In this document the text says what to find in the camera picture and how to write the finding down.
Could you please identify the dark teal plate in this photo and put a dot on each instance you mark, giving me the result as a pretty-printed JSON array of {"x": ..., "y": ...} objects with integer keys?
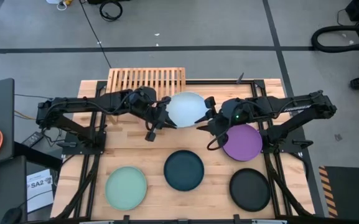
[{"x": 183, "y": 170}]

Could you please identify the wooden slatted shelf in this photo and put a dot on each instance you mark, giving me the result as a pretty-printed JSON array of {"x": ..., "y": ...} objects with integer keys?
[{"x": 142, "y": 79}]

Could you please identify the black plate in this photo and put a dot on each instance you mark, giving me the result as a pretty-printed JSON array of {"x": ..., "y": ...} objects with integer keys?
[{"x": 249, "y": 189}]

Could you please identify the dark grey desk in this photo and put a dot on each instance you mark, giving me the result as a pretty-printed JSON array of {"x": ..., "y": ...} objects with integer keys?
[{"x": 8, "y": 186}]

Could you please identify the small black lever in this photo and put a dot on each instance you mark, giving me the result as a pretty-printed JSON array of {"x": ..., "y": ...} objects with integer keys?
[{"x": 240, "y": 78}]

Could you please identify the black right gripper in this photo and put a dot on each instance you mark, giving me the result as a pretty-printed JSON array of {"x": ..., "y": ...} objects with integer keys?
[{"x": 219, "y": 123}]

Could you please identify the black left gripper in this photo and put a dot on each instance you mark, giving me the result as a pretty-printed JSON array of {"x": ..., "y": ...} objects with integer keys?
[{"x": 156, "y": 113}]

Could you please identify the black computer mouse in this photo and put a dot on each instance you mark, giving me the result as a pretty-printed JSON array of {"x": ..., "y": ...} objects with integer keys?
[{"x": 11, "y": 216}]

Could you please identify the light blue plate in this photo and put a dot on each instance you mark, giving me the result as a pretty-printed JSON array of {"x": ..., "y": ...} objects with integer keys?
[{"x": 187, "y": 109}]

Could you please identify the white printed paper sheet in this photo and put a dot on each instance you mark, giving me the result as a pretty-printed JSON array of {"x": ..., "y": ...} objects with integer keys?
[{"x": 39, "y": 193}]

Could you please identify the black metal table frame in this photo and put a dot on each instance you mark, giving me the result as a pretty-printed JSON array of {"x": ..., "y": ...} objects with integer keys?
[{"x": 216, "y": 82}]

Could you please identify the mint green plate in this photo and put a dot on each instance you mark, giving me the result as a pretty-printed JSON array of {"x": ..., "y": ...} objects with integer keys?
[{"x": 125, "y": 188}]

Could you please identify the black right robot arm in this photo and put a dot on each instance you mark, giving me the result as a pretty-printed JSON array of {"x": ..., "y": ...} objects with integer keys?
[{"x": 291, "y": 107}]

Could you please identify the black hazard striped mat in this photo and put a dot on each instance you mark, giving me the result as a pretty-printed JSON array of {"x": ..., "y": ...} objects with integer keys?
[{"x": 350, "y": 189}]

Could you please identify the purple plate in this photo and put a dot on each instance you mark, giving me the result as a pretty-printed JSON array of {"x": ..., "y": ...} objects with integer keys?
[{"x": 244, "y": 144}]

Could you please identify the black power adapter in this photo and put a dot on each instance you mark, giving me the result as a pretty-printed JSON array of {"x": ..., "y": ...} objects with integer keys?
[{"x": 33, "y": 139}]

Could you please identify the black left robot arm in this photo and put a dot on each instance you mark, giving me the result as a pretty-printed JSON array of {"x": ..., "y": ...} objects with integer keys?
[{"x": 73, "y": 104}]

